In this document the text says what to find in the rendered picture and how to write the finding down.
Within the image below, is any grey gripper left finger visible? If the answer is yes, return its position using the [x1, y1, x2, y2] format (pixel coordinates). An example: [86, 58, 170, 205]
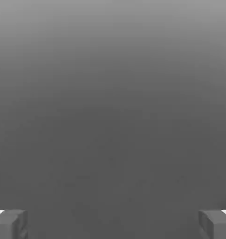
[0, 209, 29, 239]

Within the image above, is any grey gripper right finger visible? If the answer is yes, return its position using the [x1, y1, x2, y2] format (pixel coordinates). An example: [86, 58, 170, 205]
[198, 209, 226, 239]

